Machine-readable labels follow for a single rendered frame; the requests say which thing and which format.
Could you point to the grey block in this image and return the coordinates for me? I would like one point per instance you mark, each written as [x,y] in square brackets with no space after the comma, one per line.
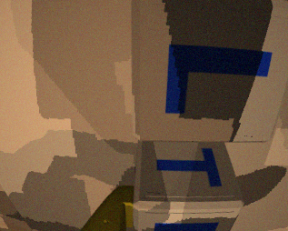
[184,186]
[208,71]

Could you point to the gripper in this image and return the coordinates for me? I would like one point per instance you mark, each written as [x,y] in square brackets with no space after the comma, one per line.
[115,213]

